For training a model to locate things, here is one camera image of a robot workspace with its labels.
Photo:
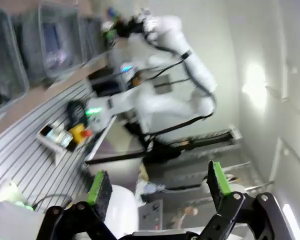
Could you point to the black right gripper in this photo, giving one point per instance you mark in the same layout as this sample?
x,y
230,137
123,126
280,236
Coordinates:
x,y
128,26

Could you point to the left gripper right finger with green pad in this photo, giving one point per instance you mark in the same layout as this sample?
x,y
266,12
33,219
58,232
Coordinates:
x,y
218,185

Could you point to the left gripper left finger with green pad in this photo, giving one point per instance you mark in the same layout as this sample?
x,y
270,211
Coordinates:
x,y
100,195

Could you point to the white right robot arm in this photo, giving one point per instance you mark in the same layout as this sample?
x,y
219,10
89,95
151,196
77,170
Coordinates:
x,y
195,65

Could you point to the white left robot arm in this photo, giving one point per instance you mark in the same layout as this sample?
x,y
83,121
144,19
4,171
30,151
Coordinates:
x,y
5,220

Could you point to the grey woven fabric basket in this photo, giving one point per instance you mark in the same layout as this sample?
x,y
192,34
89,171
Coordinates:
x,y
5,62
92,37

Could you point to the grey control box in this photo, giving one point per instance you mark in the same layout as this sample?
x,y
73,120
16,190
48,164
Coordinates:
x,y
150,215

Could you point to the clear plastic bins row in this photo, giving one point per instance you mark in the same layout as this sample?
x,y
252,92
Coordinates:
x,y
52,42

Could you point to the yellow emergency stop button box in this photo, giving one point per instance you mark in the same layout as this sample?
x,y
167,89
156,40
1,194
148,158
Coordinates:
x,y
79,132

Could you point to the white holder box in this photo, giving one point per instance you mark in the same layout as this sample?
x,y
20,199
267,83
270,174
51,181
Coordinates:
x,y
52,142

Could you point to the aluminium slotted base plate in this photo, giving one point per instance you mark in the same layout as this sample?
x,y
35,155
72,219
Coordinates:
x,y
27,155

